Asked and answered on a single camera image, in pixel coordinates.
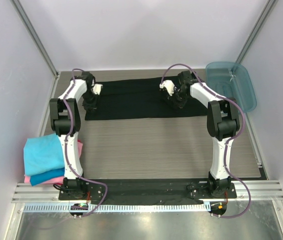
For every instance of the frame post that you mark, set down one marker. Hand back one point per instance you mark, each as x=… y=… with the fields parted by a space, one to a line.
x=34 y=35
x=261 y=20

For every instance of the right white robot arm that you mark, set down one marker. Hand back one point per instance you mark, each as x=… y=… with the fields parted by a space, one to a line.
x=223 y=124

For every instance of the left frame post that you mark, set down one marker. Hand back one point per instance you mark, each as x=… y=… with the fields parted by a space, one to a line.
x=34 y=35

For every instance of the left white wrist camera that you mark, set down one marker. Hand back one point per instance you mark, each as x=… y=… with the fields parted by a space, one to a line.
x=97 y=88

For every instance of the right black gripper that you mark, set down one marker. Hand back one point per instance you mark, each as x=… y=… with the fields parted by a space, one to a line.
x=172 y=99

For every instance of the slotted cable duct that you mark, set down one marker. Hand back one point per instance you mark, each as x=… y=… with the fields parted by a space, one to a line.
x=80 y=208

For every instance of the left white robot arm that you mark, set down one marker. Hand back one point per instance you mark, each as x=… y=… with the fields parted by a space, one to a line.
x=65 y=122

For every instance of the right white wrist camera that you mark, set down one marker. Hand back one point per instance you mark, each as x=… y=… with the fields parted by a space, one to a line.
x=168 y=86

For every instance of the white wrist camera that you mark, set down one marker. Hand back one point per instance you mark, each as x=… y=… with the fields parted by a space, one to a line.
x=168 y=86
x=97 y=88

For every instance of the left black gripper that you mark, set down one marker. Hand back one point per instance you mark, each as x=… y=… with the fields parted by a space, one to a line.
x=92 y=107

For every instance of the black t shirt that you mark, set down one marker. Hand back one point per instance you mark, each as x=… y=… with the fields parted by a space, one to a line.
x=139 y=99

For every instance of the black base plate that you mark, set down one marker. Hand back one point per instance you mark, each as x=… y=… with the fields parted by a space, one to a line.
x=146 y=192

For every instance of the light blue folded shirt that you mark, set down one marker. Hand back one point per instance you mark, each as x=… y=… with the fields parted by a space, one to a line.
x=42 y=154

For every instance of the dark blue folded shirt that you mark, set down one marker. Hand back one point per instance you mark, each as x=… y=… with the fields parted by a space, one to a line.
x=55 y=176

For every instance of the teal plastic bin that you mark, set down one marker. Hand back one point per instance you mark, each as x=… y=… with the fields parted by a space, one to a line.
x=232 y=80

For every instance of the aluminium extrusion rail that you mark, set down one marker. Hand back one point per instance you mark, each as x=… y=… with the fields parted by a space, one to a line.
x=260 y=190

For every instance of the right frame post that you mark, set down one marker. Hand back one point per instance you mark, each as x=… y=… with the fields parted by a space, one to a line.
x=261 y=20

